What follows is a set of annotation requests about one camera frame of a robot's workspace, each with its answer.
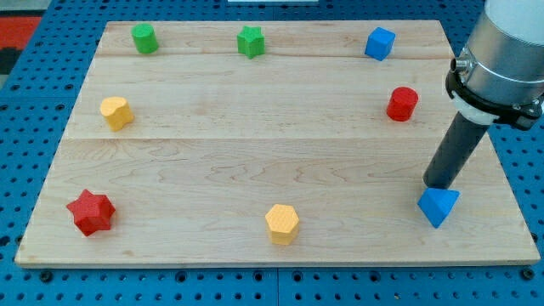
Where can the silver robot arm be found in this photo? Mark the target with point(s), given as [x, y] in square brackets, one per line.
[498, 75]

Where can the green star block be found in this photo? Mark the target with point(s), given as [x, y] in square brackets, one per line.
[250, 41]

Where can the red star block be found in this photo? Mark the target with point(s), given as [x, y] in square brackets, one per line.
[91, 212]

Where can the yellow hexagon block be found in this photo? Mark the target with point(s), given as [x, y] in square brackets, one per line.
[282, 224]

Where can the wooden board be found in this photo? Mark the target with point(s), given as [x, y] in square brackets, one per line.
[217, 139]

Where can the red cylinder block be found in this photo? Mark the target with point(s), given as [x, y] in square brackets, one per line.
[402, 103]

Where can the blue cube block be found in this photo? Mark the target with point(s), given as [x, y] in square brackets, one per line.
[379, 43]

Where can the yellow heart block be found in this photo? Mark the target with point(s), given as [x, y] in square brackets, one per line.
[116, 112]

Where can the blue triangle block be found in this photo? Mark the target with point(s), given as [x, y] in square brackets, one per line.
[436, 204]

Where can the green cylinder block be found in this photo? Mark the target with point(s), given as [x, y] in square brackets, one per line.
[144, 38]

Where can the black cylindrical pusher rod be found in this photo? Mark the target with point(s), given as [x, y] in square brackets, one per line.
[458, 144]

